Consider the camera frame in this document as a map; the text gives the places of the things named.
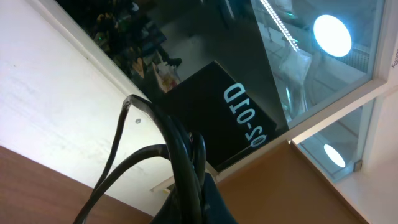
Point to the black sign white letters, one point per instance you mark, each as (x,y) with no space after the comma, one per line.
(212,103)

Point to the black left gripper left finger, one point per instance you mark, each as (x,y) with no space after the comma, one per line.
(169,212)

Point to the small round ceiling lamp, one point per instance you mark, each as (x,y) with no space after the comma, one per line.
(335,155)

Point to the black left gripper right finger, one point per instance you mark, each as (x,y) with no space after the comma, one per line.
(215,209)

